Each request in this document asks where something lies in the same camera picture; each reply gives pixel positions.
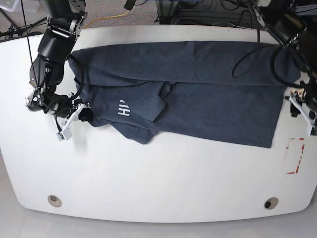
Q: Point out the left table cable grommet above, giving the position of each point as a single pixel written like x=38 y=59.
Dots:
x=54 y=201

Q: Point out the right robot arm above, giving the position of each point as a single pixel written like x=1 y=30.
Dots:
x=64 y=23

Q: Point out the right table cable grommet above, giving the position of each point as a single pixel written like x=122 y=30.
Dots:
x=271 y=203

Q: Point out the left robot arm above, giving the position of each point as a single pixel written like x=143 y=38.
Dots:
x=296 y=37

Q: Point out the red tape rectangle marking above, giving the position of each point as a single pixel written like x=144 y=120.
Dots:
x=293 y=155

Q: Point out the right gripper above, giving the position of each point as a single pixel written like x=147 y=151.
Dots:
x=80 y=111

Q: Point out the blue T-shirt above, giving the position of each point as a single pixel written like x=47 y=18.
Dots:
x=213 y=90

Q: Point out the table cable grommet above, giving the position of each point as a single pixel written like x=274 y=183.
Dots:
x=54 y=201
x=271 y=203

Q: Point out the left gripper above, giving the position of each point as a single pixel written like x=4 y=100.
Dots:
x=301 y=97

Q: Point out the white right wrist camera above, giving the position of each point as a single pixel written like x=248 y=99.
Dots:
x=64 y=135

